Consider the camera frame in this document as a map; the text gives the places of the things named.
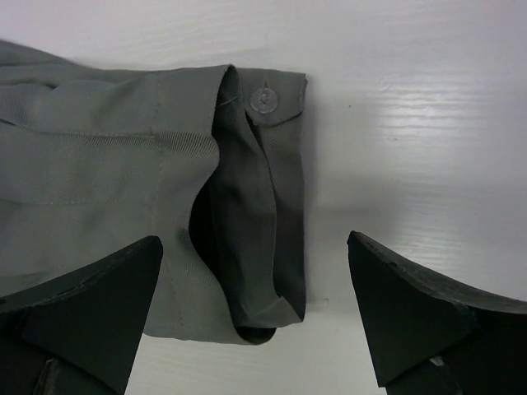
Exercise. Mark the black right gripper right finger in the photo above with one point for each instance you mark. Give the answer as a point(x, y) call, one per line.
point(430, 334)

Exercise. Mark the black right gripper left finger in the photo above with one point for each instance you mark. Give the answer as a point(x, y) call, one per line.
point(79, 333)

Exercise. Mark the grey pleated skirt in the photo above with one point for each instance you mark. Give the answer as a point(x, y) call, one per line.
point(207, 159)

